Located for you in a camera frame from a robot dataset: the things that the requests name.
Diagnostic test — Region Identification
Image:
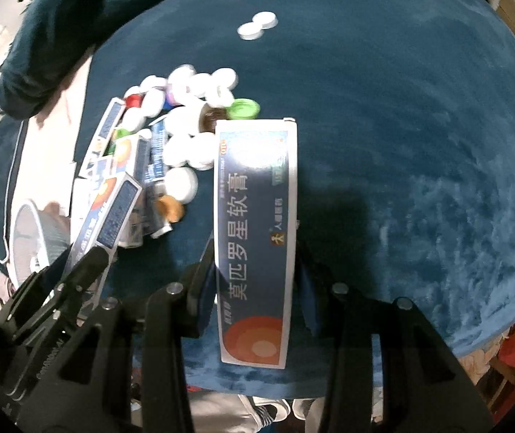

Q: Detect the blue ointment tube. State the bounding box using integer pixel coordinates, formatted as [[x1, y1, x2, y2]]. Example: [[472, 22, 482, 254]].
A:
[[148, 122, 169, 182], [142, 179, 173, 241]]

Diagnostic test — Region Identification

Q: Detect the grey white shoe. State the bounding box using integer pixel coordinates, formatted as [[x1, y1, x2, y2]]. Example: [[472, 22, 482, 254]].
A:
[[292, 397, 327, 421], [238, 394, 292, 430]]

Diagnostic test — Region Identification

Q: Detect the grey-blue plastic mesh basket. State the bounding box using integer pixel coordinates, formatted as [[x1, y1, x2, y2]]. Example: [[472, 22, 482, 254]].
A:
[[11, 198, 72, 281]]

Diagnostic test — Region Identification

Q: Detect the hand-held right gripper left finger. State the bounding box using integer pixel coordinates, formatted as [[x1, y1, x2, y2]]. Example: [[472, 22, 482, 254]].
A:
[[14, 237, 217, 433]]

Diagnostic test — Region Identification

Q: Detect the pile of mixed bottle caps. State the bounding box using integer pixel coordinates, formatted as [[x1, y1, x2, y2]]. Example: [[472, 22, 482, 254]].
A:
[[121, 65, 261, 236]]

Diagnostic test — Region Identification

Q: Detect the single white cap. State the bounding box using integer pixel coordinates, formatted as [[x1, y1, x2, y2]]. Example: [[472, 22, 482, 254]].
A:
[[237, 22, 263, 41], [252, 11, 279, 29]]

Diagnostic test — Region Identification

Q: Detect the blue box with face print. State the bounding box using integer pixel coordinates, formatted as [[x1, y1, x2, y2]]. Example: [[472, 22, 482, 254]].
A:
[[79, 96, 126, 178]]

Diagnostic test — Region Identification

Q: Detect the pink towel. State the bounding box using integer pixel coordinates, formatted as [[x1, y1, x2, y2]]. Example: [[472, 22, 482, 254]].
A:
[[24, 52, 95, 217]]

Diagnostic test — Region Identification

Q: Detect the blue plush blanket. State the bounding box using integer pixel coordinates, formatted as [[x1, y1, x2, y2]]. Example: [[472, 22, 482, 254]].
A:
[[70, 0, 515, 398]]

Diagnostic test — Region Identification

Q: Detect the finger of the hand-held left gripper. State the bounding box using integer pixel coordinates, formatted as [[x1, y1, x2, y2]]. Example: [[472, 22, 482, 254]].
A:
[[54, 246, 119, 315], [0, 265, 68, 344]]

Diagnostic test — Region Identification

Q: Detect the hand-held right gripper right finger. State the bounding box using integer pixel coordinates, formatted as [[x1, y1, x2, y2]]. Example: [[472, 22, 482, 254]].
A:
[[299, 240, 496, 433]]

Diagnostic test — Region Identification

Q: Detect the dark teal folded blanket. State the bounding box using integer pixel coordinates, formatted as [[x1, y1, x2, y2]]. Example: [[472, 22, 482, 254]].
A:
[[0, 0, 120, 122]]

